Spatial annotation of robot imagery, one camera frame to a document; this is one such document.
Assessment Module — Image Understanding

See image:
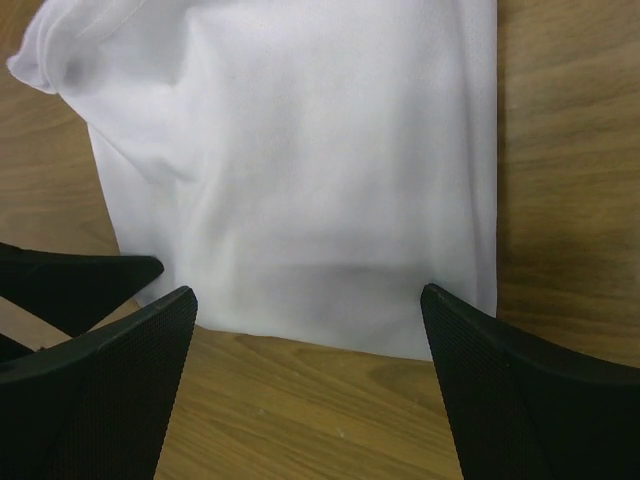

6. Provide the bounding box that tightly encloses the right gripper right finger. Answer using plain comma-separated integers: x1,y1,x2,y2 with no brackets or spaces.
420,284,639,479

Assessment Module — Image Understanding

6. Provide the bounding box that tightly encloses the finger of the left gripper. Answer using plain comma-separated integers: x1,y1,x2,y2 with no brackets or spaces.
0,334,34,363
1,243,164,337

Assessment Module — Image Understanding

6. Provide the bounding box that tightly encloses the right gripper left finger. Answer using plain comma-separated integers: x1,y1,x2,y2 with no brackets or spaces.
1,286,198,479

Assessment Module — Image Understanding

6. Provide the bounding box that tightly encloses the white t shirt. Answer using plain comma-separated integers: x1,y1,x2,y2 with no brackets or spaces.
7,0,497,359

